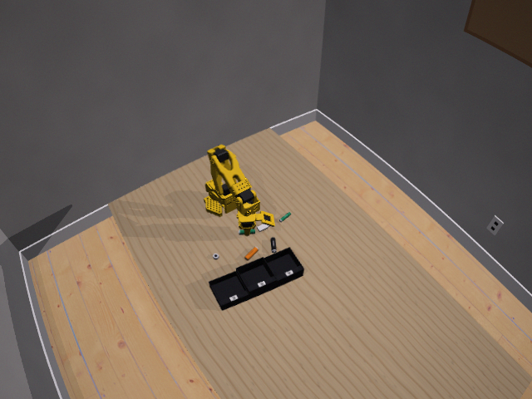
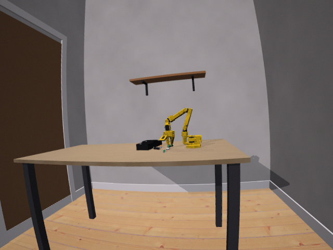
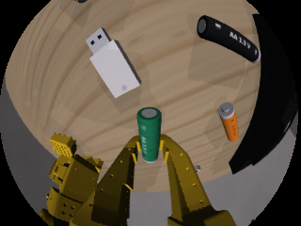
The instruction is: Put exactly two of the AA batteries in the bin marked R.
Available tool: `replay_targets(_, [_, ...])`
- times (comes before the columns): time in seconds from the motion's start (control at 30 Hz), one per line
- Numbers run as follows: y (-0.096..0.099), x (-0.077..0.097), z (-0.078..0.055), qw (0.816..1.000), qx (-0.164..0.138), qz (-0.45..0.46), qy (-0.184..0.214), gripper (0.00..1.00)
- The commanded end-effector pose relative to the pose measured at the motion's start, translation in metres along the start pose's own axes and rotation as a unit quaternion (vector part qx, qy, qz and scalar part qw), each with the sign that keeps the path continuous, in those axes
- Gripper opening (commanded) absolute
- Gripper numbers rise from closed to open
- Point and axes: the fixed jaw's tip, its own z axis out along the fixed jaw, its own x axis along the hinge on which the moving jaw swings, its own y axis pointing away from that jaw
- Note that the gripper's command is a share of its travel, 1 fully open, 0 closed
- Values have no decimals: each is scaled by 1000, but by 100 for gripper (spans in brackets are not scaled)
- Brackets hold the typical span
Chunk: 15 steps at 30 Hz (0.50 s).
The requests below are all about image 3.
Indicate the black aa battery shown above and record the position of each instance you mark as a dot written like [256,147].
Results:
[211,29]

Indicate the white usb stick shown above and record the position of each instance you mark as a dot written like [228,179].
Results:
[112,64]

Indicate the orange cylinder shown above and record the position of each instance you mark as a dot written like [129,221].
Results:
[228,117]

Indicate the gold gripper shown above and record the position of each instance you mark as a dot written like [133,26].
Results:
[109,202]

